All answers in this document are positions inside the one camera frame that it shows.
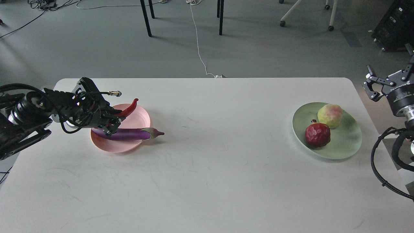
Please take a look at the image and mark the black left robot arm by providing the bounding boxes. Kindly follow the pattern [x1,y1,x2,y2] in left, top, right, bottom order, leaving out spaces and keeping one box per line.
[0,77,128,160]

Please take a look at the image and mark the white chair base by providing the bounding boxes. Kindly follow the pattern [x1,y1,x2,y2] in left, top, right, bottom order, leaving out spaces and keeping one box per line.
[279,0,339,31]

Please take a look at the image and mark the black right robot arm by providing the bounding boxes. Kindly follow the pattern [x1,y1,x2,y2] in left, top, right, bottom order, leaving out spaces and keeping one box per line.
[362,44,414,200]

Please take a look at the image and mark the black floor cables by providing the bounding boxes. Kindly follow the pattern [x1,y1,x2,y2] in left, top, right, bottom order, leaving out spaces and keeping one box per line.
[0,0,84,40]

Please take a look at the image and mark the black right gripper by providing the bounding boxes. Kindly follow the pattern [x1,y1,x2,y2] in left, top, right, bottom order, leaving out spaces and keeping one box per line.
[362,43,414,118]

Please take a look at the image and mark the black table legs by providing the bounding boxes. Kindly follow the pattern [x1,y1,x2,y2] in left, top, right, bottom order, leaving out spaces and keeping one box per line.
[139,0,155,37]
[216,0,224,36]

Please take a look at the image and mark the red chili pepper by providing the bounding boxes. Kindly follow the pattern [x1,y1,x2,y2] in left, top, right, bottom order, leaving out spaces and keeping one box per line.
[115,98,139,118]

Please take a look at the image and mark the dark red pomegranate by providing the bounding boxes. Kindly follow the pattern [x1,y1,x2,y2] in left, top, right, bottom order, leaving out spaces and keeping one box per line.
[305,119,331,148]

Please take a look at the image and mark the purple eggplant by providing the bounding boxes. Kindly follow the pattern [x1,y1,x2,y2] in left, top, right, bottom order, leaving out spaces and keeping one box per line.
[91,127,165,141]

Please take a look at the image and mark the white floor cable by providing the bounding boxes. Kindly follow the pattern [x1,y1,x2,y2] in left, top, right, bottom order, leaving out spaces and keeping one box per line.
[185,0,223,78]

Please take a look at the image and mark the black equipment case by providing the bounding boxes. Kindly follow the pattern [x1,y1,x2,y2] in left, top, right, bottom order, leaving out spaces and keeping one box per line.
[371,0,414,52]

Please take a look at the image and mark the pink plate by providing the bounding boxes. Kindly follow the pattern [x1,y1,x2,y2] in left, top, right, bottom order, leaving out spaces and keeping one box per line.
[90,105,151,153]

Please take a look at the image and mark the black table legs left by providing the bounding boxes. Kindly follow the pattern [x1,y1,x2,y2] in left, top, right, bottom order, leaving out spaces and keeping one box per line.
[139,0,155,37]

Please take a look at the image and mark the yellow-green peach fruit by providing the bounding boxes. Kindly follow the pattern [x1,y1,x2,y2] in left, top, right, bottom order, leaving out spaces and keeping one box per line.
[317,104,343,128]

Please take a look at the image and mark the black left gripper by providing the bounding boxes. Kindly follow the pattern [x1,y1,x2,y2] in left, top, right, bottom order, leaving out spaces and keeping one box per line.
[43,77,125,136]

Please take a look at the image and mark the black table legs right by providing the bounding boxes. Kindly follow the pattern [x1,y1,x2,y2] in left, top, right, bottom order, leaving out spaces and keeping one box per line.
[216,0,224,36]

